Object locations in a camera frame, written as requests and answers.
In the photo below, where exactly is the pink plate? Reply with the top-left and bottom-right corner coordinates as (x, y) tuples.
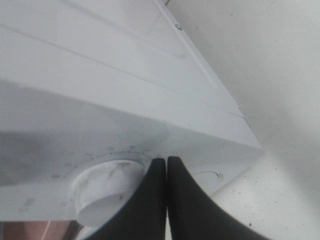
(0, 220), (83, 240)

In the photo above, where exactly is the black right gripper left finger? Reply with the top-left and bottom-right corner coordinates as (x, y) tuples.
(87, 158), (167, 240)

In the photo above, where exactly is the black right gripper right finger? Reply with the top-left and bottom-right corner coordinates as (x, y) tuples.
(167, 156), (266, 240)

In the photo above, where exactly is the white timer knob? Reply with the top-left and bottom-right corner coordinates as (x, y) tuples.
(73, 159), (145, 228)

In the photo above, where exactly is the white microwave oven body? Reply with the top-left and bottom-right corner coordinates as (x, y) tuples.
(0, 0), (263, 240)

